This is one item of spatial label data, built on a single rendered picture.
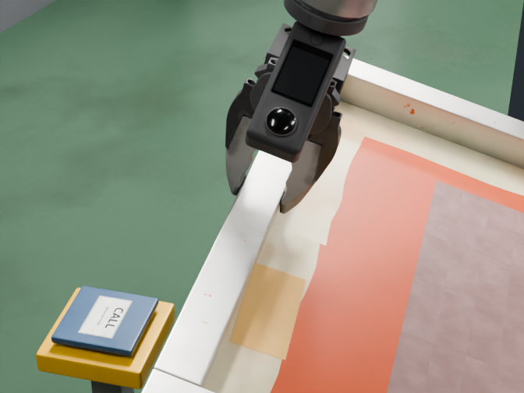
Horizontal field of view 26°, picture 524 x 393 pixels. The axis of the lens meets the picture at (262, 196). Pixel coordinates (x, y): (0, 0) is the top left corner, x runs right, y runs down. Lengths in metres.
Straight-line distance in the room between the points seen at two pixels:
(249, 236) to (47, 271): 2.09
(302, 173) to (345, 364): 0.18
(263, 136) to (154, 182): 2.46
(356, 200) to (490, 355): 0.21
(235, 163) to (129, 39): 3.16
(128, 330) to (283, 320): 0.41
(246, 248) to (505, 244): 0.30
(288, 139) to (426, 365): 0.23
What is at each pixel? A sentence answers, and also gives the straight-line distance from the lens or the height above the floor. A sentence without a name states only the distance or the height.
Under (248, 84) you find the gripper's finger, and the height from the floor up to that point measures 1.38.
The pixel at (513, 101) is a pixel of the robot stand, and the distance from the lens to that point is 1.69.
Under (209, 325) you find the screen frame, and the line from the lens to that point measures 0.89.
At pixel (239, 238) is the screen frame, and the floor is 1.27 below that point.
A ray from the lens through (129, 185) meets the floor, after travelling 3.35.
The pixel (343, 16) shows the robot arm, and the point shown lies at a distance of 0.92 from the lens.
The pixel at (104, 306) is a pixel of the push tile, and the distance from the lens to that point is 1.38.
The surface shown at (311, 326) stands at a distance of 0.97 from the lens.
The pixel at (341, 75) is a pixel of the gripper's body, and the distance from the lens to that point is 0.98.
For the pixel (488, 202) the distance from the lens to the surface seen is 1.20.
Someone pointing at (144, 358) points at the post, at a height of 0.95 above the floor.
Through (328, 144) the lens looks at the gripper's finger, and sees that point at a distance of 0.99.
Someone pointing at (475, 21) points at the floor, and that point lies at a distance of 4.35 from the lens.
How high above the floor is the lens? 1.85
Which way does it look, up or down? 34 degrees down
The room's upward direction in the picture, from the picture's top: straight up
